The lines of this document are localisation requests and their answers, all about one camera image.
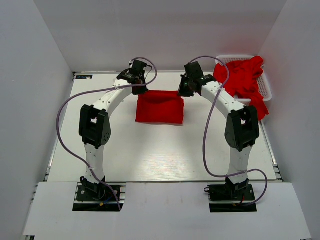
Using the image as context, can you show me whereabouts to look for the red t shirt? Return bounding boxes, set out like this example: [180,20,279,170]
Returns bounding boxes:
[135,90,185,125]

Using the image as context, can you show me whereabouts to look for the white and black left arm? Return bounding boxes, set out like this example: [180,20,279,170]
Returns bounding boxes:
[79,59,149,200]

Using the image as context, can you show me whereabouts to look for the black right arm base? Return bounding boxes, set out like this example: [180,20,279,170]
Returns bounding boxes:
[203,178,257,213]

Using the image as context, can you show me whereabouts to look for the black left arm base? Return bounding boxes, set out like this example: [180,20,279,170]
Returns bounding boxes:
[72,176,126,213]

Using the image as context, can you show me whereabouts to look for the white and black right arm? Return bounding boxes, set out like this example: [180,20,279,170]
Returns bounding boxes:
[178,61,260,200]

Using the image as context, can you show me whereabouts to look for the red t shirts in basket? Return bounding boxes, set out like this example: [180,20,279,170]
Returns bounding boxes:
[213,56,269,121]

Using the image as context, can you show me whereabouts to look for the blue label sticker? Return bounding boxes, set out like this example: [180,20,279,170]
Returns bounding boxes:
[75,75,93,80]

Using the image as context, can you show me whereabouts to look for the white plastic basket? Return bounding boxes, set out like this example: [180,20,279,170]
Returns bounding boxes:
[217,54,272,102]

